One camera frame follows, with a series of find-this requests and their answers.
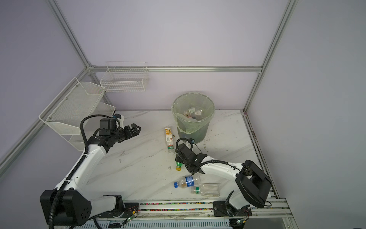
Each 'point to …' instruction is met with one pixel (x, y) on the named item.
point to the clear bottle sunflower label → (169, 140)
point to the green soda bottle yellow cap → (178, 166)
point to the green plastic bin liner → (192, 99)
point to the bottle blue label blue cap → (188, 181)
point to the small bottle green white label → (193, 112)
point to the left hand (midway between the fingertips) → (134, 132)
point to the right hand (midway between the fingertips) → (176, 157)
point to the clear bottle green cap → (207, 189)
